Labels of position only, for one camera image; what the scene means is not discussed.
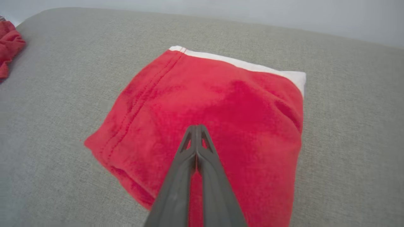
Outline red shirt with white sleeves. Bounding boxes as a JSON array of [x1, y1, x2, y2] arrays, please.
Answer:
[[0, 17, 27, 81]]

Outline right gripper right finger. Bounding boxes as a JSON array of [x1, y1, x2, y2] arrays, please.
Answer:
[[196, 125, 248, 227]]

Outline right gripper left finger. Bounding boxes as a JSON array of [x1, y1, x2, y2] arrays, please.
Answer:
[[144, 125, 198, 227]]

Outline red garment with white band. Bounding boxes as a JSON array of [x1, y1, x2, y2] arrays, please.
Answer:
[[84, 45, 307, 227]]

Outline grey fabric sofa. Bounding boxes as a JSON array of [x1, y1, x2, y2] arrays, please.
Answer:
[[0, 7, 404, 227]]

